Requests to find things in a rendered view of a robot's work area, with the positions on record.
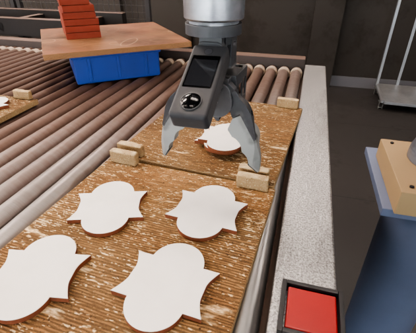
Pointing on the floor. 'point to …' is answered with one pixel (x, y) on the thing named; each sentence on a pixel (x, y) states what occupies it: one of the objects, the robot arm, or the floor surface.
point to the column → (391, 268)
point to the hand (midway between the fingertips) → (208, 166)
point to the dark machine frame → (35, 20)
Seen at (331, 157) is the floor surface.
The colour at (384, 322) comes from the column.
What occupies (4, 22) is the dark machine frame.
